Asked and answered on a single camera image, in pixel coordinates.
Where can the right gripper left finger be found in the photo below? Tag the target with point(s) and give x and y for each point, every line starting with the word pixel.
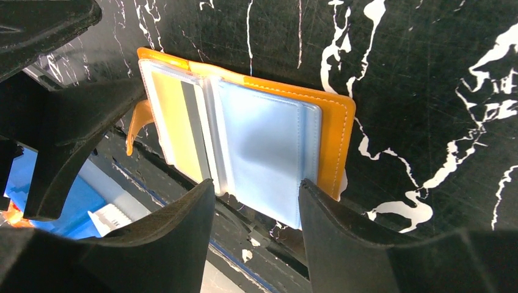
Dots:
pixel 164 251

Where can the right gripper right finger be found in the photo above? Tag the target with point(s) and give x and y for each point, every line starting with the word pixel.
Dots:
pixel 347 252

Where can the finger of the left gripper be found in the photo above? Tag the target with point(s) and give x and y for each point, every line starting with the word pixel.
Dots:
pixel 30 29
pixel 63 127

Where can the gold card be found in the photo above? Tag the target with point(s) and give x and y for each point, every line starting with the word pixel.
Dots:
pixel 174 126

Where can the orange card holder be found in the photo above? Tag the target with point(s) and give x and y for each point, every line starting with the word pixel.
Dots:
pixel 256 139

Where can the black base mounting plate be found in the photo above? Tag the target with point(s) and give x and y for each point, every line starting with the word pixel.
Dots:
pixel 265 268

